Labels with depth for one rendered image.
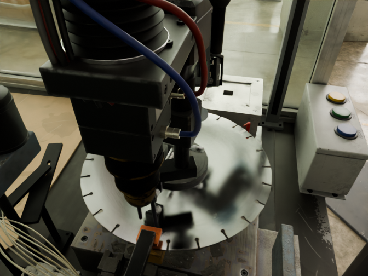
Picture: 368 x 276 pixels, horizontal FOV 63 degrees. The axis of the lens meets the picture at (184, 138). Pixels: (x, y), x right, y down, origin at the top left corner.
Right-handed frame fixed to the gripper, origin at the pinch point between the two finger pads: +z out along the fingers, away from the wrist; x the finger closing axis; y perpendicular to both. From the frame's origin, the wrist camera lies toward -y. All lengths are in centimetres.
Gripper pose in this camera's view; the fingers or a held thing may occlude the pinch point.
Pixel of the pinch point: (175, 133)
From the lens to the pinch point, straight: 53.6
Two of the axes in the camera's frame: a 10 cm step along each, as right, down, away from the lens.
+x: 4.2, -1.2, 9.0
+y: 9.0, 0.9, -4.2
